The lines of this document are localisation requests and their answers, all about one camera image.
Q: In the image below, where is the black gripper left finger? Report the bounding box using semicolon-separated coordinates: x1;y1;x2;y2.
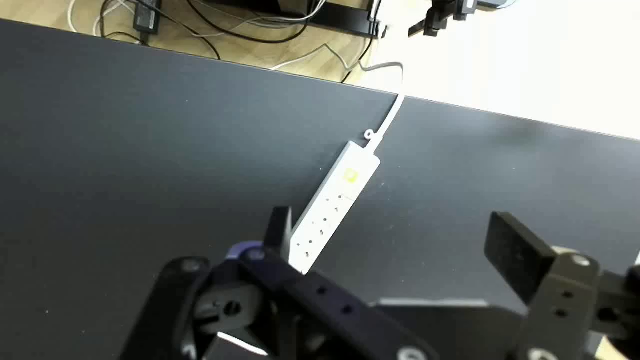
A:
118;204;440;360

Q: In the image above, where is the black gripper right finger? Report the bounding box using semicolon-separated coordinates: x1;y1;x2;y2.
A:
484;211;640;360

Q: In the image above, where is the white power strip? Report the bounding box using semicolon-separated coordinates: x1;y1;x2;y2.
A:
287;138;384;276

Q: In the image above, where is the black tripod head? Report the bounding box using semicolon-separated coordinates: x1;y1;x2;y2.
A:
407;0;481;40

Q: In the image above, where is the black stand base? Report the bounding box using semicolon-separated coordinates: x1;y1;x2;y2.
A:
212;0;391;40

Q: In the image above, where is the black power adapter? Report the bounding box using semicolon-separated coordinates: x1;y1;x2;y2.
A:
132;0;164;40

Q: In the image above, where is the white power strip cable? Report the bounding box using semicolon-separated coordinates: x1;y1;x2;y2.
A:
358;61;409;148

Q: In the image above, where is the black floor cable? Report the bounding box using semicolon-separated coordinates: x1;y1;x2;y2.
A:
338;0;387;87
187;0;331;46
99;0;224;63

